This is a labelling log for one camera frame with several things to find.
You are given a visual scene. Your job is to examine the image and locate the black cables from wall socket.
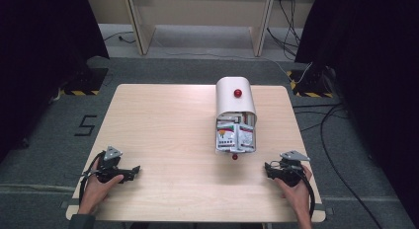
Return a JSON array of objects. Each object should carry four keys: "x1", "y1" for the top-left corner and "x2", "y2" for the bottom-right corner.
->
[{"x1": 266, "y1": 0, "x2": 302, "y2": 61}]

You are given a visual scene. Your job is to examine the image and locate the black floor cables bundle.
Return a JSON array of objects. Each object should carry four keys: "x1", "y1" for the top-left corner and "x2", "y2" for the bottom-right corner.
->
[{"x1": 292, "y1": 103, "x2": 351, "y2": 132}]

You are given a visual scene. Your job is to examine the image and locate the white packet with red print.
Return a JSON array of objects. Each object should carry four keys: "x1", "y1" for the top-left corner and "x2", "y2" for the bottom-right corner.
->
[
  {"x1": 216, "y1": 122, "x2": 237, "y2": 150},
  {"x1": 236, "y1": 123, "x2": 256, "y2": 148}
]

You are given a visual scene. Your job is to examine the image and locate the black curtain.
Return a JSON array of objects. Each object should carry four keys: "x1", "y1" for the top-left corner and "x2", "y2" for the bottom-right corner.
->
[
  {"x1": 0, "y1": 0, "x2": 110, "y2": 164},
  {"x1": 294, "y1": 0, "x2": 419, "y2": 220}
]

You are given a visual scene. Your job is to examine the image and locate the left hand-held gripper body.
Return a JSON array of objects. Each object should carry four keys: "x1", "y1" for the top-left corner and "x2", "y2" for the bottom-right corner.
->
[{"x1": 96, "y1": 145, "x2": 126, "y2": 185}]

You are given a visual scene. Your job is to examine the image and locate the white drawer with red knob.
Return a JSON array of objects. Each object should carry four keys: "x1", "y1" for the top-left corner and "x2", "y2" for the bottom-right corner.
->
[{"x1": 214, "y1": 112, "x2": 258, "y2": 161}]

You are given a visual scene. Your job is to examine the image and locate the black floor cable with plug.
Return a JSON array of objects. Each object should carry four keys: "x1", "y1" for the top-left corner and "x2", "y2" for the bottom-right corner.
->
[{"x1": 103, "y1": 31, "x2": 136, "y2": 45}]

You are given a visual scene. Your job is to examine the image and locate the white rounded box with red knob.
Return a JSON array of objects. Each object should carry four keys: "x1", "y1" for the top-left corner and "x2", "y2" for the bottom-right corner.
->
[{"x1": 215, "y1": 76, "x2": 258, "y2": 119}]

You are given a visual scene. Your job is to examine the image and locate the long black floor cable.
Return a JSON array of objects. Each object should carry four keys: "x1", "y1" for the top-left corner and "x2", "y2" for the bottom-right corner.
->
[{"x1": 319, "y1": 103, "x2": 384, "y2": 229}]

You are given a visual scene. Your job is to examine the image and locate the left hand-held gripper black cable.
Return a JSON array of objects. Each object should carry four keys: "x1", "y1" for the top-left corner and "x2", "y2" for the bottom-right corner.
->
[{"x1": 78, "y1": 151, "x2": 107, "y2": 207}]

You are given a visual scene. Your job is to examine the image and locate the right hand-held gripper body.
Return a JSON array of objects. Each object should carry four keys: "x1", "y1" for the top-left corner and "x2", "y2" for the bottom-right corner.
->
[{"x1": 277, "y1": 150, "x2": 311, "y2": 188}]

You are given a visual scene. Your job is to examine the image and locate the person's right hand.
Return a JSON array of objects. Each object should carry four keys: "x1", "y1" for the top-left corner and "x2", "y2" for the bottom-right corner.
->
[{"x1": 275, "y1": 164, "x2": 314, "y2": 221}]

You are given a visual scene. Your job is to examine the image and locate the black stand base striped tape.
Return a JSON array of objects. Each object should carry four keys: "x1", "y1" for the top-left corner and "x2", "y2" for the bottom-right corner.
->
[
  {"x1": 286, "y1": 69, "x2": 334, "y2": 99},
  {"x1": 60, "y1": 67, "x2": 109, "y2": 97}
]

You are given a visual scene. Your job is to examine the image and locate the beige wooden desk frame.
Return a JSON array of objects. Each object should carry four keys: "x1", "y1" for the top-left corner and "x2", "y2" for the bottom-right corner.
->
[{"x1": 122, "y1": 0, "x2": 275, "y2": 57}]

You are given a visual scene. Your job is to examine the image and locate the person's left hand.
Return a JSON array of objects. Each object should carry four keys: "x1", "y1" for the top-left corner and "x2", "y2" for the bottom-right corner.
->
[{"x1": 78, "y1": 157, "x2": 126, "y2": 216}]

